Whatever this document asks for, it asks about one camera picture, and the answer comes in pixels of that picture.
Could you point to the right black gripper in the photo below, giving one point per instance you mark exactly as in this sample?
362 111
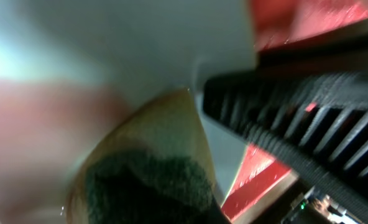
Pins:
311 133

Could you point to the green yellow sponge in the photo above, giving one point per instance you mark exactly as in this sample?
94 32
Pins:
155 167

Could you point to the light blue plate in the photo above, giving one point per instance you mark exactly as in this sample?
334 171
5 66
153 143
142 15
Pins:
70 71

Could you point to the red plastic tray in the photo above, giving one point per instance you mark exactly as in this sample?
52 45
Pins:
296 21

